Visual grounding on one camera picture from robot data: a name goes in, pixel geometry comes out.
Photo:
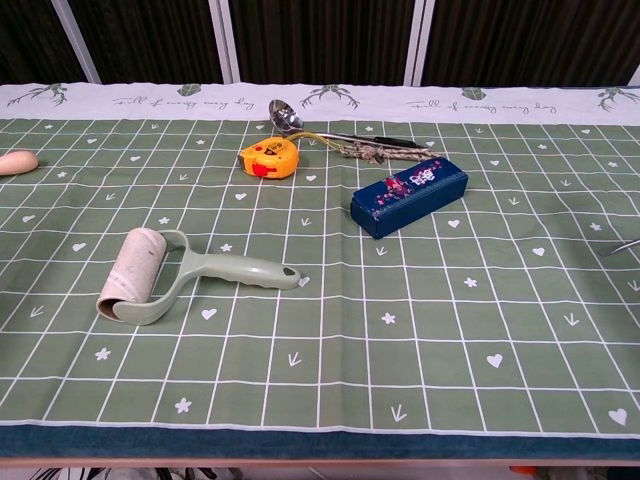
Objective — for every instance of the dark blue glasses case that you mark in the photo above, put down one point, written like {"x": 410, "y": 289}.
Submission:
{"x": 410, "y": 197}

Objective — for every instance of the green grid tablecloth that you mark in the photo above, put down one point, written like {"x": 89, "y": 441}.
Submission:
{"x": 350, "y": 325}

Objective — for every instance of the yellow tape measure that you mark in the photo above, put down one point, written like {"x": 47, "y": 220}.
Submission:
{"x": 272, "y": 157}

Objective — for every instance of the green lint roller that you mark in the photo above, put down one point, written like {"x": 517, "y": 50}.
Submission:
{"x": 132, "y": 270}

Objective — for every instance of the black orange screwdriver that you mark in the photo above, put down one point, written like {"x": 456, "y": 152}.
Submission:
{"x": 620, "y": 248}

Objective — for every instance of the white aluminium partition post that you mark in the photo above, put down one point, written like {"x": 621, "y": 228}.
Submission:
{"x": 225, "y": 40}
{"x": 419, "y": 40}
{"x": 75, "y": 40}

